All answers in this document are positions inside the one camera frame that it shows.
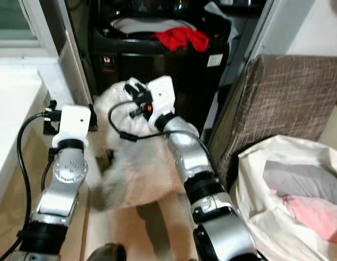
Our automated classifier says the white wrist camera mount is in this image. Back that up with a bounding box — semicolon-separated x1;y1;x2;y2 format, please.
146;76;176;129
51;104;92;148

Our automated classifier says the large cream white garment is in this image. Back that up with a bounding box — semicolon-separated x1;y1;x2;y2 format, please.
89;78;186;211

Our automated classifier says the red garment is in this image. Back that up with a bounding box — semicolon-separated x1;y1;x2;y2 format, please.
151;27;211;53

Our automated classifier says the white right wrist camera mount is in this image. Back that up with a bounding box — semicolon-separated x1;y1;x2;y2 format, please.
146;76;176;129

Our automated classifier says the white fabric laundry bag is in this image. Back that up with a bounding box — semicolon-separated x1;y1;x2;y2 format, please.
233;134;337;261

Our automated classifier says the white topped beige cabinet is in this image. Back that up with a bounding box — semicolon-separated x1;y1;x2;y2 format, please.
0;57;78;261

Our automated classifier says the black washing machine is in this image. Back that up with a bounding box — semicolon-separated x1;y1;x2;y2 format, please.
88;0;241;132

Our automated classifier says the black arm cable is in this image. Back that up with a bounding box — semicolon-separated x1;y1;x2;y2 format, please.
16;111;52;234
108;100;213;166

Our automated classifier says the green tinted window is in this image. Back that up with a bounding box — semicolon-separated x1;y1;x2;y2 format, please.
0;0;37;42

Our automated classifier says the pink garment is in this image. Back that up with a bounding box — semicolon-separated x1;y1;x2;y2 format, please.
271;189;337;244

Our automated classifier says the grey garment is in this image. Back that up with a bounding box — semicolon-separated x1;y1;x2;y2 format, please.
263;160;337;207

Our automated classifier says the brown checked fabric hamper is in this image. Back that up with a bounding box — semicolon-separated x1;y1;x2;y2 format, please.
208;54;337;176

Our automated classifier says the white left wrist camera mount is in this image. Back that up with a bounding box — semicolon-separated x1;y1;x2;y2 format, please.
51;104;92;148

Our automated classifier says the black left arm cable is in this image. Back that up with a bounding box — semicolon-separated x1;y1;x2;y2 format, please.
16;111;52;234

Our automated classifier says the white cloth in washer drum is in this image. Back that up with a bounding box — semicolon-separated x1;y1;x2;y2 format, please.
110;17;197;34

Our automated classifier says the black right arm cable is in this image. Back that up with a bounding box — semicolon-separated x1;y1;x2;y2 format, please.
108;100;213;166

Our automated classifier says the white label sticker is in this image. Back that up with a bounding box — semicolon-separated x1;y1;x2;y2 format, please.
209;54;225;67

